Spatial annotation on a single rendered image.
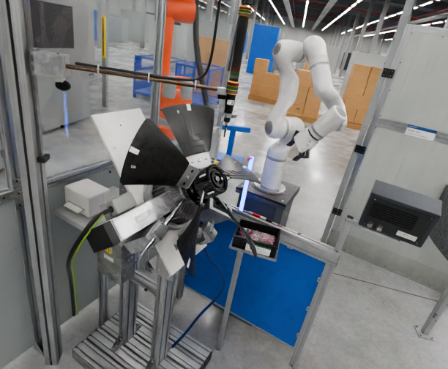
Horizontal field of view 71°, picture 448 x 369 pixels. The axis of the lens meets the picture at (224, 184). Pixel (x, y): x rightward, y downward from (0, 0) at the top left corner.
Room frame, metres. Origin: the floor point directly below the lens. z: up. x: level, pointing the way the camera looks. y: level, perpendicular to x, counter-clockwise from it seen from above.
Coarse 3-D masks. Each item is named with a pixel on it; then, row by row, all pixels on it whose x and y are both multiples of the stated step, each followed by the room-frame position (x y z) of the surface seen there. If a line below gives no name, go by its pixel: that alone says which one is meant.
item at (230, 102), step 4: (244, 0) 1.17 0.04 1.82; (248, 0) 1.17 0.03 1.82; (252, 0) 1.18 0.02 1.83; (248, 4) 1.20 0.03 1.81; (228, 96) 1.17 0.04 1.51; (232, 96) 1.17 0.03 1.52; (228, 100) 1.17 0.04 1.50; (232, 100) 1.17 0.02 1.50; (228, 104) 1.17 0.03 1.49; (232, 104) 1.17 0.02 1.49; (228, 108) 1.17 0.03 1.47; (232, 108) 1.18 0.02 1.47; (228, 112) 1.17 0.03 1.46; (232, 112) 1.18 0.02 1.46; (224, 120) 1.18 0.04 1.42; (228, 120) 1.18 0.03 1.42
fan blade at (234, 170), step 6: (228, 156) 1.43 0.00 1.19; (222, 162) 1.35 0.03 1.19; (228, 162) 1.37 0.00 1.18; (222, 168) 1.27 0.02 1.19; (228, 168) 1.29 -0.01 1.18; (234, 168) 1.31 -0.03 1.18; (240, 168) 1.34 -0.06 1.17; (246, 168) 1.39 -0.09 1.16; (228, 174) 1.20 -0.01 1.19; (234, 174) 1.24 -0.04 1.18; (240, 174) 1.27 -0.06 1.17; (246, 174) 1.31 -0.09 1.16; (252, 174) 1.36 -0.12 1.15; (252, 180) 1.29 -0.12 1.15; (258, 180) 1.35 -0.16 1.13
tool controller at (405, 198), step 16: (384, 192) 1.21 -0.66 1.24; (400, 192) 1.22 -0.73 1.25; (368, 208) 1.21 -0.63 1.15; (384, 208) 1.18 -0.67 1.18; (400, 208) 1.15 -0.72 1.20; (416, 208) 1.13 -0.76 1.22; (432, 208) 1.13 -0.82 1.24; (368, 224) 1.20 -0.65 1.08; (384, 224) 1.19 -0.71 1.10; (400, 224) 1.15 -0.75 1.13; (416, 224) 1.13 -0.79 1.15; (432, 224) 1.11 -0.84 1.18; (416, 240) 1.14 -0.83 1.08
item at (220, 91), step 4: (220, 88) 1.16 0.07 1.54; (220, 92) 1.16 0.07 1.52; (224, 92) 1.17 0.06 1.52; (220, 96) 1.16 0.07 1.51; (224, 96) 1.16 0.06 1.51; (220, 100) 1.16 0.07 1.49; (224, 100) 1.17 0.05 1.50; (220, 104) 1.16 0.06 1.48; (224, 104) 1.17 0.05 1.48; (220, 108) 1.16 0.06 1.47; (220, 112) 1.16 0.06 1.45; (224, 112) 1.18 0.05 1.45; (224, 116) 1.15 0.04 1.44; (228, 116) 1.15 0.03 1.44; (232, 116) 1.15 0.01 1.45; (236, 116) 1.18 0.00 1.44
